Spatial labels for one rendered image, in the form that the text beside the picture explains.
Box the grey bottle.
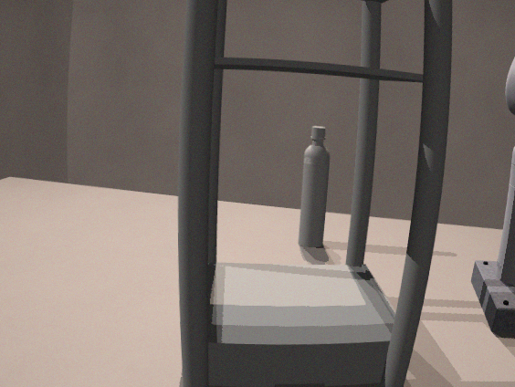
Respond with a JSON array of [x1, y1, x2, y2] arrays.
[[299, 126, 330, 247]]

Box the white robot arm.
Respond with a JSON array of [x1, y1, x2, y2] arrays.
[[495, 58, 515, 286]]

